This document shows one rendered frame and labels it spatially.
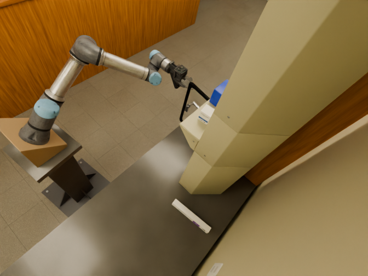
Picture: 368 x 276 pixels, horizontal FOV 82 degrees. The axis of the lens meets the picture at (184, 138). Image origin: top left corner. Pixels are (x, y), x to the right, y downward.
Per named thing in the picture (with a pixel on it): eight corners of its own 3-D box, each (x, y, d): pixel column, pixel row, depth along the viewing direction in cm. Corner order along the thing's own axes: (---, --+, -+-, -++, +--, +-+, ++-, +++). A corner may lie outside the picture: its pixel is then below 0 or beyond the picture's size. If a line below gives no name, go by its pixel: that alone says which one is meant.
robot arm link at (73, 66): (30, 113, 122) (80, 32, 110) (36, 103, 134) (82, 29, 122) (52, 122, 129) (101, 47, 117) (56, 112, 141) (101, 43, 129)
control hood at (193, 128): (232, 114, 114) (239, 102, 106) (193, 151, 99) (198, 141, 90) (216, 101, 117) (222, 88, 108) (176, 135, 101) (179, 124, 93)
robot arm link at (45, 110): (25, 124, 113) (34, 103, 109) (31, 113, 124) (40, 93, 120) (50, 132, 120) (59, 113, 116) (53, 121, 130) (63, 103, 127)
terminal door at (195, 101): (207, 148, 150) (226, 115, 116) (179, 119, 158) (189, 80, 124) (207, 148, 150) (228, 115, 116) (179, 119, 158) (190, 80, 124)
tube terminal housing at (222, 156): (235, 176, 149) (310, 109, 83) (207, 210, 133) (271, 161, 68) (208, 152, 154) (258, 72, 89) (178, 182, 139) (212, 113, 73)
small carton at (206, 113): (212, 118, 98) (216, 109, 93) (206, 125, 95) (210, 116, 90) (202, 111, 99) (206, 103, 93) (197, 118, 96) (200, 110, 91)
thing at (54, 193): (41, 192, 208) (-17, 153, 131) (81, 158, 231) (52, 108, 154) (76, 224, 199) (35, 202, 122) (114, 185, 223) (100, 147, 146)
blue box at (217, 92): (236, 103, 105) (243, 91, 97) (224, 114, 100) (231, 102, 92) (220, 91, 107) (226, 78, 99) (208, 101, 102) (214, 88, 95)
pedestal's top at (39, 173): (4, 151, 133) (1, 149, 130) (50, 120, 149) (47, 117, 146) (39, 183, 128) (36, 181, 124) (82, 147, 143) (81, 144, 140)
